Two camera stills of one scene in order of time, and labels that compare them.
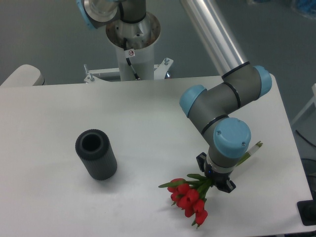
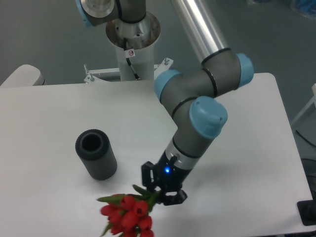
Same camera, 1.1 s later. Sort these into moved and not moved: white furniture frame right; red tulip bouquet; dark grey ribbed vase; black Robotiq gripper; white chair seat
Moved: red tulip bouquet; black Robotiq gripper
Not moved: white chair seat; dark grey ribbed vase; white furniture frame right
